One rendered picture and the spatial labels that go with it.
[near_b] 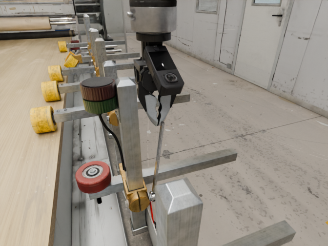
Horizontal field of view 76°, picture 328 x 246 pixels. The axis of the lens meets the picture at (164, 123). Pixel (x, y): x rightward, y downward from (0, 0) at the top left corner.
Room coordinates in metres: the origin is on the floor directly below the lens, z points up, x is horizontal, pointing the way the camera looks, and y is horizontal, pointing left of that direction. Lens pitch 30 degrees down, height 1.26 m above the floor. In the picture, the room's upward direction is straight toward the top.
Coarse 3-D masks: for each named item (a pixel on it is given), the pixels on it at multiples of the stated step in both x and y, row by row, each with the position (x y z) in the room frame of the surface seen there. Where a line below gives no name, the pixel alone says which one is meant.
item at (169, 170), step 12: (204, 156) 0.49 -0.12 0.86; (216, 156) 0.49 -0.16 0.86; (228, 156) 0.50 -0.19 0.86; (168, 168) 0.44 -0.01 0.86; (180, 168) 0.44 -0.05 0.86; (192, 168) 0.45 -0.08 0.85; (204, 168) 0.47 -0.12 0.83; (120, 180) 0.39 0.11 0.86; (144, 180) 0.41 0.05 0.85; (108, 192) 0.37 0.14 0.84
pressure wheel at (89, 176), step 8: (80, 168) 0.39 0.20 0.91; (88, 168) 0.39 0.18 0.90; (96, 168) 0.39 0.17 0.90; (104, 168) 0.39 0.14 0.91; (80, 176) 0.36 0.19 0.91; (88, 176) 0.36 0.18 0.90; (96, 176) 0.36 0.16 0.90; (104, 176) 0.36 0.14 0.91; (80, 184) 0.34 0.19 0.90; (88, 184) 0.34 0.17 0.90; (96, 184) 0.34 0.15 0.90; (104, 184) 0.35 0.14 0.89; (88, 192) 0.34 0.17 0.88; (96, 192) 0.34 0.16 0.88
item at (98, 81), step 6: (90, 78) 0.37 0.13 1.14; (96, 78) 0.37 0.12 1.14; (102, 78) 0.37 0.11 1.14; (108, 78) 0.37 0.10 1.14; (84, 84) 0.34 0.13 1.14; (90, 84) 0.34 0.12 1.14; (96, 84) 0.34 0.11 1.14; (102, 84) 0.34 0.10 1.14; (108, 84) 0.34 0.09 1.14; (96, 114) 0.35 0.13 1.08; (102, 120) 0.35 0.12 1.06; (120, 120) 0.35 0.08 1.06; (120, 150) 0.36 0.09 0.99
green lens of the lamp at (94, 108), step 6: (114, 96) 0.35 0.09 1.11; (84, 102) 0.33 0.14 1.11; (90, 102) 0.33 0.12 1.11; (96, 102) 0.33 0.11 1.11; (102, 102) 0.33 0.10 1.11; (108, 102) 0.33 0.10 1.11; (114, 102) 0.35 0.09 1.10; (84, 108) 0.34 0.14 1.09; (90, 108) 0.33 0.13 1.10; (96, 108) 0.33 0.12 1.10; (102, 108) 0.33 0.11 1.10; (108, 108) 0.33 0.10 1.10; (114, 108) 0.34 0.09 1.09
